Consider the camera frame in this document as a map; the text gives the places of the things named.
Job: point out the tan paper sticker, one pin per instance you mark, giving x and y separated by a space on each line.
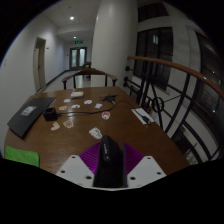
68 124
63 108
55 126

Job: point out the black computer mouse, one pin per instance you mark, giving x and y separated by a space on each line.
110 166

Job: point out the dark framed window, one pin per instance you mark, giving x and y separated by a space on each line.
155 56

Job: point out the large white paper sticker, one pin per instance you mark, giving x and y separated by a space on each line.
95 132

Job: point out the small white box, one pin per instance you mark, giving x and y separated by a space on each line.
77 94

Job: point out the red and white sticker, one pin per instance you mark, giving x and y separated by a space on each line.
106 115

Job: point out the green mouse pad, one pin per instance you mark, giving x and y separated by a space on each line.
21 156

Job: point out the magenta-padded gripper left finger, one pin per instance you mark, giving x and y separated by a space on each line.
75 168

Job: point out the small black cube box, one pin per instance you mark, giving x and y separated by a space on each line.
50 114

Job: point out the black railing with wooden handrail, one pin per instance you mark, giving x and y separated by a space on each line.
180 67

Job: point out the side door in wall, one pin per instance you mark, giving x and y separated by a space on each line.
40 63

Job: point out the black closed laptop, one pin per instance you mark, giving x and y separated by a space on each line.
28 115

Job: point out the green exit sign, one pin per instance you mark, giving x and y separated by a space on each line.
78 42

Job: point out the wooden armchair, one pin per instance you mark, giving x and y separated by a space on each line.
89 71

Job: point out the glass double door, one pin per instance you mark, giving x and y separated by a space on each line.
78 58

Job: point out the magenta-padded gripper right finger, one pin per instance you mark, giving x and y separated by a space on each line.
146 168

